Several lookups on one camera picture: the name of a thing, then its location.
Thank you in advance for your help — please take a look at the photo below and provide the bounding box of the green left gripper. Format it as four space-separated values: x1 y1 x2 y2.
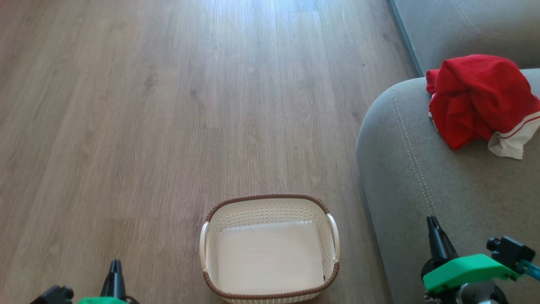
77 259 128 304

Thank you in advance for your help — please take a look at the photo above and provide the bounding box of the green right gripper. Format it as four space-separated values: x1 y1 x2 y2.
421 215 522 295

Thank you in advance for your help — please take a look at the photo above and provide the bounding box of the red garment with white trim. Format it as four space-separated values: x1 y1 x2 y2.
425 54 540 160

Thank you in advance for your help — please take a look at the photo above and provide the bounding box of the cream basket with brown rim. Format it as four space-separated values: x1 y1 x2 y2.
199 193 341 304

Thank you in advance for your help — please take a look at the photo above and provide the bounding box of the grey fabric sofa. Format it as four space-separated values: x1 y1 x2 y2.
355 0 540 304

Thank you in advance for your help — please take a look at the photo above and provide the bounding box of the teal-plug right camera cable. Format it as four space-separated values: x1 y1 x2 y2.
516 259 540 282

